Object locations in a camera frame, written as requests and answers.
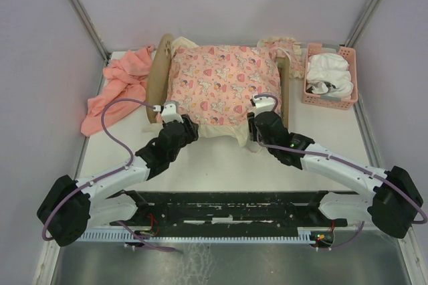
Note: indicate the right aluminium frame post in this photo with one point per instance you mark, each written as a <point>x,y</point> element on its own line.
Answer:
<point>362,22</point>

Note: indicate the white cloth in basket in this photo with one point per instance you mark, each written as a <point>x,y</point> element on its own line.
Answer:
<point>328,75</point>

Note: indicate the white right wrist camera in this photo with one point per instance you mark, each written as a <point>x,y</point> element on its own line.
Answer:
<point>264,102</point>

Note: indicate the aluminium frame post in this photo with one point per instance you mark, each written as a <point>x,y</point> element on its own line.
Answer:
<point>87,24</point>
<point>362,22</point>

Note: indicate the left aluminium frame post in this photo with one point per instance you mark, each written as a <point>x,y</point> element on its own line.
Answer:
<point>87,24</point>

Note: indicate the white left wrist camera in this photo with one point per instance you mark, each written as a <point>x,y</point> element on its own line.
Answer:
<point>168,112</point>

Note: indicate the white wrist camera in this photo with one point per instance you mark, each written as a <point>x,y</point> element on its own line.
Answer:
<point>168,112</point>
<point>264,102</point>

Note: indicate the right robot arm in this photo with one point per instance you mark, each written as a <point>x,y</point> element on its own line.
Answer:
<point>388,199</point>

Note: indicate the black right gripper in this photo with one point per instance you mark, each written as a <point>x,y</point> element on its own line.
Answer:
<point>251,126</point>

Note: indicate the pink unicorn print mattress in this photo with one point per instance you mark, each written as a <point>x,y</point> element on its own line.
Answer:
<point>214,84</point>

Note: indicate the small pink frilled pillow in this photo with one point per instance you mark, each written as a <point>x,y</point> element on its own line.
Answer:
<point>286,47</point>

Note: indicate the pink plastic basket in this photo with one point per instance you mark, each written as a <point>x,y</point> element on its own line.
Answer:
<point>349,55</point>

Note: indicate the salmon pink cloth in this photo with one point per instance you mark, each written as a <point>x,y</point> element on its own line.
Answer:
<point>126,78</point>

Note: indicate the white slotted cable duct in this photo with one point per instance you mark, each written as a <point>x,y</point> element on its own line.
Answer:
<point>115,235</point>

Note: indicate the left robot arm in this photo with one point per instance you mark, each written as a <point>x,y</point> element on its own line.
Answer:
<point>73,206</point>

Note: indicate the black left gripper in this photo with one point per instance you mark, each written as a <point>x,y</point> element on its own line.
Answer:
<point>191,130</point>

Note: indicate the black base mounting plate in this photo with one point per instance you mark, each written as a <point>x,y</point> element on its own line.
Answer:
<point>231,213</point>

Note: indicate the wooden striped pet bed frame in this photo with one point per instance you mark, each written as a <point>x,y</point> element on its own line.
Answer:
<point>156,92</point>

